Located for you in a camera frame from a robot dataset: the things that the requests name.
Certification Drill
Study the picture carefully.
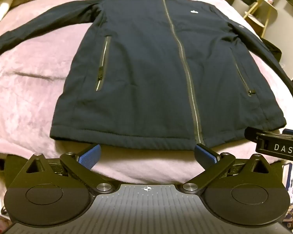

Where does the pink fuzzy bed blanket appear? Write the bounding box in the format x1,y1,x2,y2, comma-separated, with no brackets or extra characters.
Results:
0,0,293,184

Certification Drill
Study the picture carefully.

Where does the yellow wooden side shelf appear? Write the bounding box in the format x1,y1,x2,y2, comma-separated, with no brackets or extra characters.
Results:
243,0,277,37

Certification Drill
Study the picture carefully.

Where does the navy blue zip jacket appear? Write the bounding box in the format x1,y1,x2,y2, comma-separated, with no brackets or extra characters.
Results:
0,0,293,150

